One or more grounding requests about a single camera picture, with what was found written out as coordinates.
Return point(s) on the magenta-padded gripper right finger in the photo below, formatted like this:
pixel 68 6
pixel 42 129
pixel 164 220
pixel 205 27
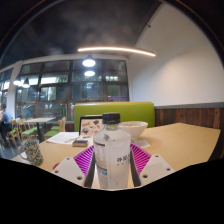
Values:
pixel 155 168

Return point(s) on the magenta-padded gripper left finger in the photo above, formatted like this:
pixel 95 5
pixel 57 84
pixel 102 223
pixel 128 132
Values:
pixel 68 170

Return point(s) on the clear black-capped drink bottle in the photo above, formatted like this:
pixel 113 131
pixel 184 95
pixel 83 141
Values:
pixel 111 156

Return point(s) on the flat round red coaster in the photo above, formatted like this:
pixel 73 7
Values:
pixel 55 166

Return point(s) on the white paper napkin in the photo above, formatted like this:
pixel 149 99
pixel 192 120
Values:
pixel 141 143

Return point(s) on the small flat grey device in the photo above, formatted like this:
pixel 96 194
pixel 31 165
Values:
pixel 80 143

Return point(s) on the white paper sheet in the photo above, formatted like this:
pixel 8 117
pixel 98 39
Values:
pixel 61 137

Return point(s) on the dark speckled patterned mug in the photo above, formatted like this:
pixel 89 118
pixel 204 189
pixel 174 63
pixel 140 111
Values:
pixel 32 152

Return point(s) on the white ceramic bowl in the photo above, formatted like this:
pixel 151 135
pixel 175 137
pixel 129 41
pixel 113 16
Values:
pixel 135 129

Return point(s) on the black-framed menu tablet stand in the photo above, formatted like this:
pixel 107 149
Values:
pixel 89 127

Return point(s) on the group of green-seated wooden chairs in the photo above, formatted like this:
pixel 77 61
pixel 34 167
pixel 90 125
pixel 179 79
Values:
pixel 28 131

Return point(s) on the light wooden dining table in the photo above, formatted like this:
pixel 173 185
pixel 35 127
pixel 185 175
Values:
pixel 38 119

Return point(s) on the green upholstered bench backrest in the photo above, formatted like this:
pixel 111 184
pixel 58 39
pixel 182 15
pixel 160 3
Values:
pixel 126 111

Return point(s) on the large dark-framed window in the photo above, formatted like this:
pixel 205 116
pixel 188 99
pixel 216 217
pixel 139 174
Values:
pixel 56 95

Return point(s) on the person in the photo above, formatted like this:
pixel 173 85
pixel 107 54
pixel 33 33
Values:
pixel 5 120

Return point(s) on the small white pendant lamp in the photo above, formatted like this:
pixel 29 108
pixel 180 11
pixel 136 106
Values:
pixel 26 84
pixel 17 82

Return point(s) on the large round pendant lamp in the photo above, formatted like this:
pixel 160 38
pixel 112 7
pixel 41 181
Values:
pixel 89 62

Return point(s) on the long curved ceiling light strip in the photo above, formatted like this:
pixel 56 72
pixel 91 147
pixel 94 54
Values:
pixel 116 49

